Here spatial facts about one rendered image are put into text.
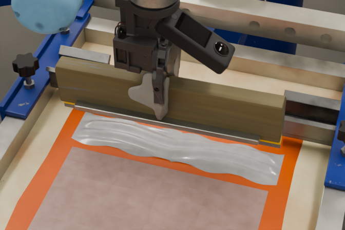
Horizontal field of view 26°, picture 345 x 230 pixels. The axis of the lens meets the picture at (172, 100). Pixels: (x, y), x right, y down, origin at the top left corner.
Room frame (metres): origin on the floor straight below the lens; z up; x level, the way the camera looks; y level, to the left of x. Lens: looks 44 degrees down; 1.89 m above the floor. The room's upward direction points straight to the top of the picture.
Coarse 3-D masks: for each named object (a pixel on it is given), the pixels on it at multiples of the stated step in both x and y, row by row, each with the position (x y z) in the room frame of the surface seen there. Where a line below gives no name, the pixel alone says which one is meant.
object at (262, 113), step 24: (72, 72) 0.86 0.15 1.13; (96, 72) 0.85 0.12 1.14; (120, 72) 0.85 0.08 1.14; (144, 72) 0.85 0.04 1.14; (72, 96) 0.86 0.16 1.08; (96, 96) 0.85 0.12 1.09; (120, 96) 0.84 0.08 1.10; (168, 96) 0.82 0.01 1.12; (192, 96) 0.81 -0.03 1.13; (216, 96) 0.80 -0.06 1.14; (240, 96) 0.79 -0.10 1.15; (264, 96) 0.79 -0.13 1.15; (192, 120) 0.81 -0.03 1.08; (216, 120) 0.80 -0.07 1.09; (240, 120) 0.78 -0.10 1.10; (264, 120) 0.77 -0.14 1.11
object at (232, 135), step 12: (84, 108) 0.84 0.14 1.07; (96, 108) 0.84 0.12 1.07; (108, 108) 0.84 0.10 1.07; (120, 108) 0.84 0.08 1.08; (132, 120) 0.82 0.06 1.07; (144, 120) 0.82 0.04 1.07; (156, 120) 0.81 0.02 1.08; (168, 120) 0.81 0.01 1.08; (180, 120) 0.81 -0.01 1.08; (192, 132) 0.79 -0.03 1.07; (204, 132) 0.79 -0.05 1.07; (216, 132) 0.78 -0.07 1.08; (228, 132) 0.78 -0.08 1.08; (240, 132) 0.78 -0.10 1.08
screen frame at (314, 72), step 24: (96, 24) 1.16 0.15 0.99; (240, 48) 1.09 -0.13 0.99; (264, 72) 1.05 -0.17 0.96; (288, 72) 1.04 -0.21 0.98; (312, 72) 1.02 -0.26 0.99; (336, 72) 1.02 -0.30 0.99; (48, 96) 0.98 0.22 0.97; (24, 120) 0.90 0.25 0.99; (0, 144) 0.84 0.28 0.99; (0, 168) 0.80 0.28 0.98; (336, 192) 0.74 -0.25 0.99; (336, 216) 0.69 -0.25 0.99
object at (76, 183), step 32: (64, 128) 0.91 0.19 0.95; (64, 160) 0.84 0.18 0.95; (96, 160) 0.84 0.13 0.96; (128, 160) 0.84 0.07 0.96; (160, 160) 0.84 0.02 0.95; (32, 192) 0.77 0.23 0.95; (64, 192) 0.77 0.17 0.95; (96, 192) 0.77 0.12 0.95; (128, 192) 0.77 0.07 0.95; (32, 224) 0.71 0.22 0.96; (64, 224) 0.71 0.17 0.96; (96, 224) 0.71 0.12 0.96; (128, 224) 0.71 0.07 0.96
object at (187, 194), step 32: (288, 160) 0.84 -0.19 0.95; (160, 192) 0.77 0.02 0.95; (192, 192) 0.77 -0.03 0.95; (224, 192) 0.77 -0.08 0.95; (256, 192) 0.77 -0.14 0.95; (288, 192) 0.77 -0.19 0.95; (160, 224) 0.71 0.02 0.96; (192, 224) 0.71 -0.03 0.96; (224, 224) 0.71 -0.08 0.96; (256, 224) 0.71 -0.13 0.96
